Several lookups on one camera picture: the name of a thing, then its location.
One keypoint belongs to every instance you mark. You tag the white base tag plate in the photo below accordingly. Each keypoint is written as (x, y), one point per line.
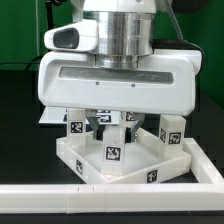
(57, 115)

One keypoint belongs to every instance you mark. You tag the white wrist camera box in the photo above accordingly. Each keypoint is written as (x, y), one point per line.
(76, 37)

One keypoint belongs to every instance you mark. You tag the white L-shaped obstacle fence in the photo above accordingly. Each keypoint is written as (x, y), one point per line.
(206, 194)

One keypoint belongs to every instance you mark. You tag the white square table top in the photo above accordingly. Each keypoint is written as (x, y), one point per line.
(139, 163)

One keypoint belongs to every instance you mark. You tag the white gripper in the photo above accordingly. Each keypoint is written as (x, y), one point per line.
(163, 83)

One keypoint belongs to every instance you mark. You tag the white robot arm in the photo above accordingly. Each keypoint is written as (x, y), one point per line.
(107, 59)

